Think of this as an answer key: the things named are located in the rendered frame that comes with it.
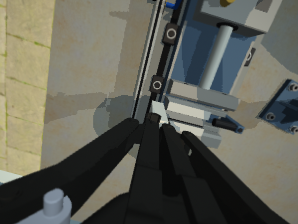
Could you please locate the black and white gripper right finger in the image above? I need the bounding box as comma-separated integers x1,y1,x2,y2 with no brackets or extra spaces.
158,102,290,224

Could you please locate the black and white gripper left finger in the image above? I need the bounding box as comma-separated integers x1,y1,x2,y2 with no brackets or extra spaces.
0,101,165,224

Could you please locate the grey rectangular block with slot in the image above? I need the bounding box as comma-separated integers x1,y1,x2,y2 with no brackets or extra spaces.
164,96,211,136

